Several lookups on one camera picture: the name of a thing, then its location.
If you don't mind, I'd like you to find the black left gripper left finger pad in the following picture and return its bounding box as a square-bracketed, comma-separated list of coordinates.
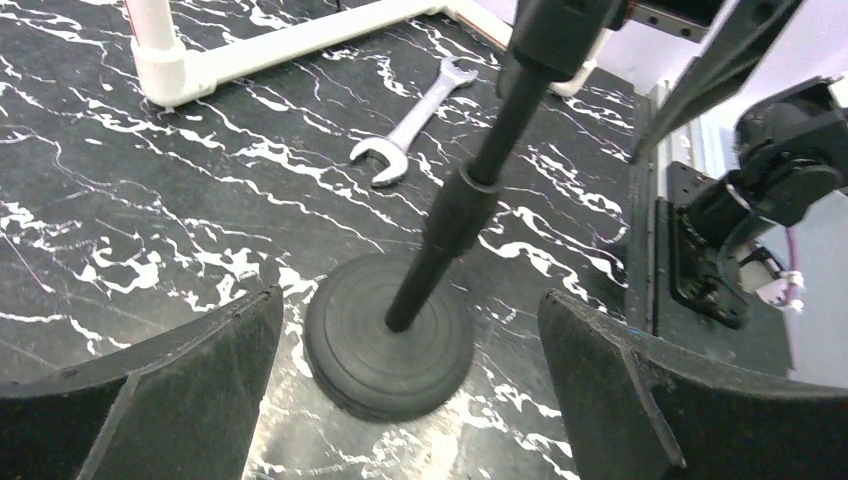
[1, 287, 284, 479]

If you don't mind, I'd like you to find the finger pad of the right gripper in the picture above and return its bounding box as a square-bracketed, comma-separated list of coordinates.
[630, 0, 802, 163]

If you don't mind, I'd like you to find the left gripper right finger pad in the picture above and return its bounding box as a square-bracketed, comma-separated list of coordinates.
[537, 289, 847, 479]

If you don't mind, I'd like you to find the black round-base mic stand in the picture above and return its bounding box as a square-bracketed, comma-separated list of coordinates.
[303, 1, 633, 422]

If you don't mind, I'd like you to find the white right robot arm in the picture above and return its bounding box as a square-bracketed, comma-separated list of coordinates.
[632, 1, 847, 329]

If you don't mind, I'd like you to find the silver open-end wrench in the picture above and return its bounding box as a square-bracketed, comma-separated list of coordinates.
[349, 56, 479, 189]

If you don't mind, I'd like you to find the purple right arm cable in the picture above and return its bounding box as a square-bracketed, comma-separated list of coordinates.
[781, 225, 803, 313]

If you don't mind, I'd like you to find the white PVC pipe frame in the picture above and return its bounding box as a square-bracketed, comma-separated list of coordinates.
[126, 1, 630, 117]

